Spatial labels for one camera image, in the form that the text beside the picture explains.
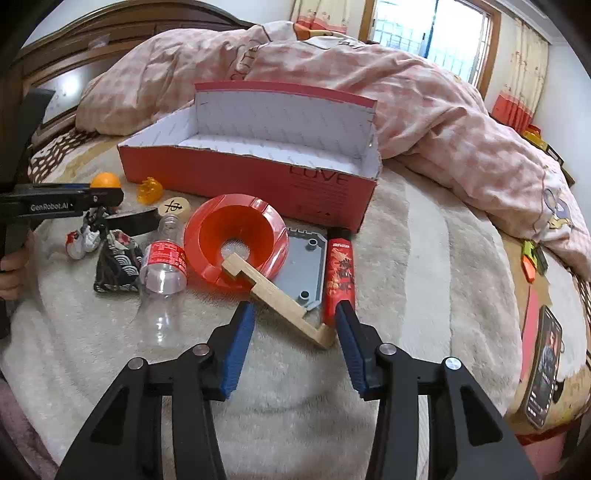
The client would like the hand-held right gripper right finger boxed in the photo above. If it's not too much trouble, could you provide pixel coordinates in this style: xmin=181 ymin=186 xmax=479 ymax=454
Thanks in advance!
xmin=335 ymin=302 xmax=539 ymax=480

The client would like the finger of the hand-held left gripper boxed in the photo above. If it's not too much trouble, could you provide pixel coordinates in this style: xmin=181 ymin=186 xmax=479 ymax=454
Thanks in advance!
xmin=14 ymin=183 xmax=93 ymax=191
xmin=78 ymin=188 xmax=124 ymax=209

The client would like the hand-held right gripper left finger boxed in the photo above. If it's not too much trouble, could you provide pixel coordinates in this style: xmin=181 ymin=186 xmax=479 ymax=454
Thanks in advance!
xmin=54 ymin=301 xmax=257 ymax=480

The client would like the orange ball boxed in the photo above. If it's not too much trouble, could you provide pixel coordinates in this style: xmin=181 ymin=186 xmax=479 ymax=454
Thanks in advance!
xmin=89 ymin=172 xmax=122 ymax=190

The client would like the white red toy figure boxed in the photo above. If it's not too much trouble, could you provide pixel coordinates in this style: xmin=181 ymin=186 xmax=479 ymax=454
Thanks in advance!
xmin=65 ymin=206 xmax=116 ymax=259

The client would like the yellow translucent toy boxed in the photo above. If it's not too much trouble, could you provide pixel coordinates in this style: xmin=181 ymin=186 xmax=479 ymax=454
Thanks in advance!
xmin=137 ymin=176 xmax=165 ymax=205

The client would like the wooden phone stand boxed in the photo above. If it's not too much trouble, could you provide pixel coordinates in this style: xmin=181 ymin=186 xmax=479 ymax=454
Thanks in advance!
xmin=222 ymin=252 xmax=334 ymax=350

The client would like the round wooden chess piece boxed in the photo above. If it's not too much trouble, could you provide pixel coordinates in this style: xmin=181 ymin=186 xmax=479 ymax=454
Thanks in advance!
xmin=157 ymin=197 xmax=192 ymax=221

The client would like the dark patterned pouch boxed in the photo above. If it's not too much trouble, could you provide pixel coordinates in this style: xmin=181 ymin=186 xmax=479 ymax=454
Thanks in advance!
xmin=93 ymin=229 xmax=145 ymax=295

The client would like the red printed tube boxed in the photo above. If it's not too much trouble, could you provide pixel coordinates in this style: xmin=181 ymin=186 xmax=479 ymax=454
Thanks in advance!
xmin=322 ymin=226 xmax=358 ymax=328

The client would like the clear plastic bottle red label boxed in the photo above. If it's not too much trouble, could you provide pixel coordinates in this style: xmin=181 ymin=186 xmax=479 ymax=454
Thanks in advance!
xmin=139 ymin=213 xmax=189 ymax=349

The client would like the grey building plate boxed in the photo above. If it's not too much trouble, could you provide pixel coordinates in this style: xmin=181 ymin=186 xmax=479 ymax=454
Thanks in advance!
xmin=265 ymin=226 xmax=328 ymax=312

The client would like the red plastic ashtray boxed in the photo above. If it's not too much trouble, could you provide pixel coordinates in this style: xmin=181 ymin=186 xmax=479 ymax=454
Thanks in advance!
xmin=184 ymin=194 xmax=291 ymax=291

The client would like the red cardboard box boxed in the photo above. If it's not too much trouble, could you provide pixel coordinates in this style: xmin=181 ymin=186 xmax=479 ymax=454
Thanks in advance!
xmin=117 ymin=82 xmax=383 ymax=234

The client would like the person's left hand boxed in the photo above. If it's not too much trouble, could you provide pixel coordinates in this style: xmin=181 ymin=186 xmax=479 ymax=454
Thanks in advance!
xmin=0 ymin=230 xmax=34 ymax=302

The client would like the brown polka-dot pillow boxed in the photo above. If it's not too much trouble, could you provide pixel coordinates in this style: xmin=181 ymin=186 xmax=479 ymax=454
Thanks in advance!
xmin=28 ymin=127 xmax=100 ymax=185

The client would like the wooden headboard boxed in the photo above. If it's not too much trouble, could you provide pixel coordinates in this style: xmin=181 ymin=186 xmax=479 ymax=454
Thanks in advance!
xmin=7 ymin=0 xmax=259 ymax=153

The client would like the red paper sheet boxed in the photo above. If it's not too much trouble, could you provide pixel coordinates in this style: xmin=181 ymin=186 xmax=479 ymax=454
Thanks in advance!
xmin=521 ymin=291 xmax=542 ymax=384

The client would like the black smartphone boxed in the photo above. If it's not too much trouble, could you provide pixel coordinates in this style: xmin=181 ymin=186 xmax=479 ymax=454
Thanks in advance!
xmin=525 ymin=305 xmax=564 ymax=430

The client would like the orange green toy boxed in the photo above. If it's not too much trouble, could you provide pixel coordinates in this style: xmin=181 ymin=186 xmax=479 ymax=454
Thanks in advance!
xmin=522 ymin=251 xmax=541 ymax=283

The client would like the pink checked quilt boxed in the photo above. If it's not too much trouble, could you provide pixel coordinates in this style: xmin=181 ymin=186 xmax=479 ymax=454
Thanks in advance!
xmin=75 ymin=21 xmax=591 ymax=268

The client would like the wooden sideboard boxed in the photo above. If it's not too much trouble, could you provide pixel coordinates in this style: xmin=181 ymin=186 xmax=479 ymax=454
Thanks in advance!
xmin=545 ymin=141 xmax=577 ymax=186

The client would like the cream curtain red hem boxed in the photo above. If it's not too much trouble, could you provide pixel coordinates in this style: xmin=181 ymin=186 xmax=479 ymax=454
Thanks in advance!
xmin=501 ymin=18 xmax=550 ymax=107
xmin=291 ymin=0 xmax=365 ymax=40

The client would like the window with wooden frame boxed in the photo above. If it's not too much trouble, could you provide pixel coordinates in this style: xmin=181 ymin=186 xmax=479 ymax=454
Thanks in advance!
xmin=360 ymin=0 xmax=502 ymax=88

